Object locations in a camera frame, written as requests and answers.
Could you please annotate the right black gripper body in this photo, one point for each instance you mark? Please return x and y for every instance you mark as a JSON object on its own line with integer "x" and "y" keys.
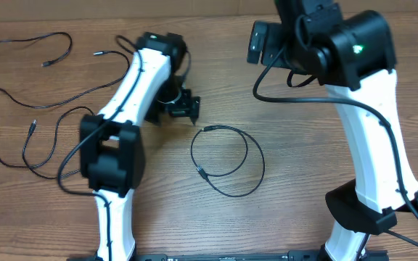
{"x": 275, "y": 40}

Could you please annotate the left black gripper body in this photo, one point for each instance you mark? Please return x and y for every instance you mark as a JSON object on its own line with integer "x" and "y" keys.
{"x": 186, "y": 106}

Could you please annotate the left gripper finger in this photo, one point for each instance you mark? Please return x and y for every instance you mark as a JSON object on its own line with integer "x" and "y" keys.
{"x": 154, "y": 113}
{"x": 194, "y": 119}

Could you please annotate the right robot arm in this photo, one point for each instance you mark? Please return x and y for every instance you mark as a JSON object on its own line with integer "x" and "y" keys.
{"x": 355, "y": 60}

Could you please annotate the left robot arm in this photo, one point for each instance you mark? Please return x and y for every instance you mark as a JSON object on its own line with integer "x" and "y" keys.
{"x": 112, "y": 154}

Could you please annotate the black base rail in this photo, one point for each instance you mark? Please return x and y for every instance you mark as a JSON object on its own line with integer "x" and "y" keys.
{"x": 230, "y": 257}

